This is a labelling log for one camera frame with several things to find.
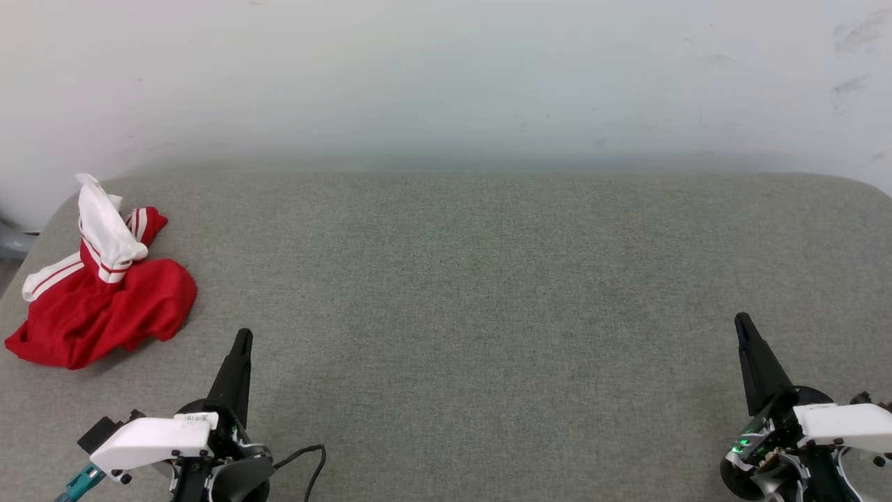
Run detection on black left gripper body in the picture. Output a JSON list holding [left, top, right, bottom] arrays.
[[171, 398, 275, 502]]

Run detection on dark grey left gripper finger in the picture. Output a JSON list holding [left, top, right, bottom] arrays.
[[207, 328, 254, 428]]

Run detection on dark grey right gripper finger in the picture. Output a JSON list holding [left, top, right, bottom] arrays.
[[735, 312, 795, 418]]

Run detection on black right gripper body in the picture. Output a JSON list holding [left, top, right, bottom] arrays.
[[721, 385, 848, 502]]

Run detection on red and white shirt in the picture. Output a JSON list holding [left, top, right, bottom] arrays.
[[4, 174, 198, 370]]

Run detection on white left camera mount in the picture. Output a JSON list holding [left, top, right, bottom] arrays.
[[90, 412, 220, 483]]

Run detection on teal camera cable connector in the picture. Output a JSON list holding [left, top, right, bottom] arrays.
[[55, 465, 107, 502]]

